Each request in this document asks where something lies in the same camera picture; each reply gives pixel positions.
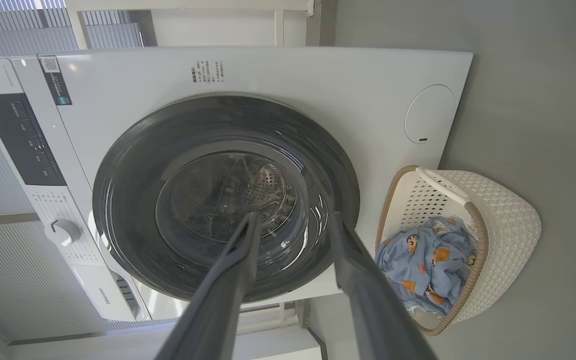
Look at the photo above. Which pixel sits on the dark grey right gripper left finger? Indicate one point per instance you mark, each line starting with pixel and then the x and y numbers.
pixel 213 300

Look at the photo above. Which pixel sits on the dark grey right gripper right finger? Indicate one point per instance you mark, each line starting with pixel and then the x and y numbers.
pixel 373 300

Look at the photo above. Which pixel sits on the blue cartoon print garment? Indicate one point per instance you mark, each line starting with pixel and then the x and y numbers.
pixel 430 250
pixel 433 300

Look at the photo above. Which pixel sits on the black washing machine door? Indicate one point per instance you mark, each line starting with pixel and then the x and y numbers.
pixel 133 200

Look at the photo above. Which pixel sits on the white washer control knob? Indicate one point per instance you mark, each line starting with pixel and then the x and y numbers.
pixel 62 232

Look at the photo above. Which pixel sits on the white front-load washing machine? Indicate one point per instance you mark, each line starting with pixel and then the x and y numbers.
pixel 318 75

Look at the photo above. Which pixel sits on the dark washer control display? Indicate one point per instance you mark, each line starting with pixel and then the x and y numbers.
pixel 20 140

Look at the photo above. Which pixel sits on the white detergent drawer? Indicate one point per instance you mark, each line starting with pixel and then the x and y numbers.
pixel 105 295

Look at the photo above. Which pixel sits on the cream perforated laundry basket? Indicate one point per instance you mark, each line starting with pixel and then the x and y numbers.
pixel 508 225

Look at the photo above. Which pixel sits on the round white filter cover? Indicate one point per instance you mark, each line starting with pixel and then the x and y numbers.
pixel 429 114

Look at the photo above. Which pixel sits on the black QR code sticker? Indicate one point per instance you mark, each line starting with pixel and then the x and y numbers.
pixel 55 80

